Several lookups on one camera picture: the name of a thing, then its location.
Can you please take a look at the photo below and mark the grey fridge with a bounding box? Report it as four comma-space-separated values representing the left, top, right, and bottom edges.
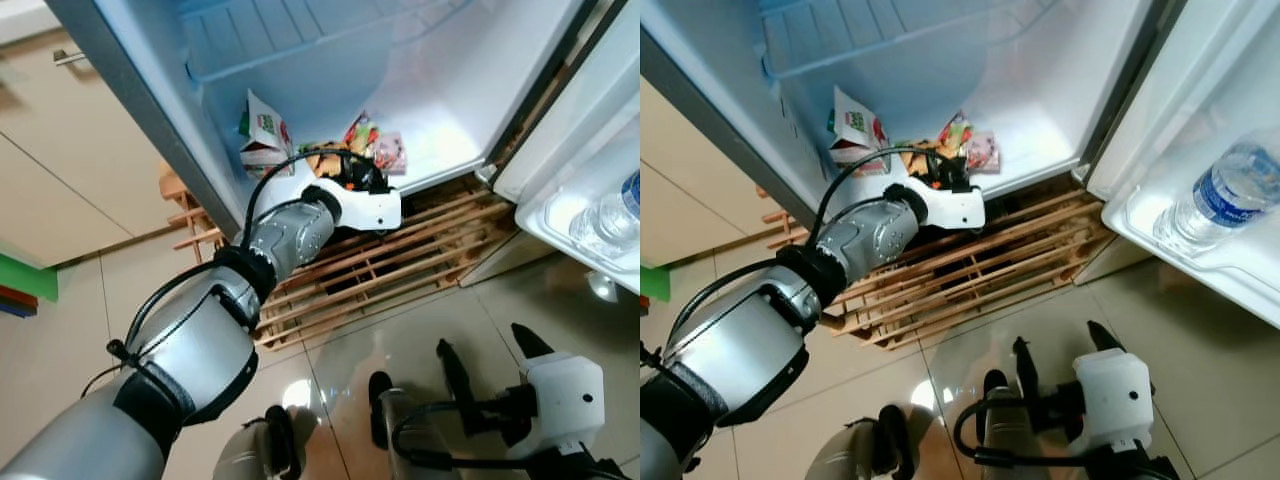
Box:
45, 0, 613, 241
640, 0, 1191, 239

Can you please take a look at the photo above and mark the orange snack packet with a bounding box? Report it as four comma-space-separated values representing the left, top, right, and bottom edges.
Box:
890, 140, 941, 179
298, 140, 347, 179

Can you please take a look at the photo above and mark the colourful snack packet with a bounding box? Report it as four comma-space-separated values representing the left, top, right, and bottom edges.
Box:
342, 110, 383, 161
935, 110, 976, 161

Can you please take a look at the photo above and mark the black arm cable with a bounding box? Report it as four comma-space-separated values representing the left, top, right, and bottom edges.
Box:
952, 398, 1101, 469
80, 146, 373, 399
640, 146, 961, 401
390, 398, 601, 476

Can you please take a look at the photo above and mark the silver robot leg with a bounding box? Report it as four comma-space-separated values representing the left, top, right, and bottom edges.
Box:
805, 405, 916, 480
366, 370, 471, 480
212, 405, 306, 480
975, 370, 1061, 480

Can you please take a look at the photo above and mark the silver right robot leg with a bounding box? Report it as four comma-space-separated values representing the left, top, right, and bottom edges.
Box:
366, 370, 471, 480
975, 370, 1061, 480

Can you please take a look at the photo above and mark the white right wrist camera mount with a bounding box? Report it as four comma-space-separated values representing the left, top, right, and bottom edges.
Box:
1072, 348, 1153, 453
522, 350, 607, 459

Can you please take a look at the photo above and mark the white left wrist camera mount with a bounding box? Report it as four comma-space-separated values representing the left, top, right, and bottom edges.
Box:
330, 185, 403, 234
915, 183, 986, 234

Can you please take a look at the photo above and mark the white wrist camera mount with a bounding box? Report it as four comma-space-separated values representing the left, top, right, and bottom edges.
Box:
522, 350, 607, 459
330, 185, 403, 234
1072, 348, 1153, 453
915, 183, 986, 234

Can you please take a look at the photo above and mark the wooden slatted pallet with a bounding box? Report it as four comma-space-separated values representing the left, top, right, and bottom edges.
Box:
158, 165, 521, 353
760, 165, 1116, 351

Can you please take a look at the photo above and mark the white fridge door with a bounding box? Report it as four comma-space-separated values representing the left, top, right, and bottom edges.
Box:
1085, 0, 1280, 331
490, 0, 641, 296

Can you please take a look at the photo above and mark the pink white snack packet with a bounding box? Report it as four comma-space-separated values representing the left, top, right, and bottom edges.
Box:
966, 130, 1003, 174
375, 132, 409, 174

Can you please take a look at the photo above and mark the silver left robot leg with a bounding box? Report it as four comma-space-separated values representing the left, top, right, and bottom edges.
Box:
805, 405, 916, 480
212, 405, 306, 480

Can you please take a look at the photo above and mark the white green red carton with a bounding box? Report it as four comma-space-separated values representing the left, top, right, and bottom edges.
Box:
826, 85, 889, 179
238, 90, 296, 179

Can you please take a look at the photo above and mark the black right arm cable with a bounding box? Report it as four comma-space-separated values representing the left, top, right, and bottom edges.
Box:
952, 398, 1101, 469
390, 398, 601, 476

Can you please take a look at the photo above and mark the white fridge shelf rack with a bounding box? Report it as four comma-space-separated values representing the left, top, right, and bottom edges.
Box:
178, 0, 476, 86
758, 0, 1051, 86

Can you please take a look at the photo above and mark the clear water bottle blue label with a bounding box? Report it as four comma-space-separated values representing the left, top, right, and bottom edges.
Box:
568, 170, 641, 253
1150, 138, 1280, 259

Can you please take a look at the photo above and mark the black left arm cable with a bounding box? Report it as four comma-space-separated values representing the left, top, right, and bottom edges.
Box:
640, 146, 961, 401
80, 146, 373, 399

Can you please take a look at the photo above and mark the cream cabinet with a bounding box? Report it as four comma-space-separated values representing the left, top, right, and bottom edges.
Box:
640, 75, 801, 271
0, 30, 201, 271

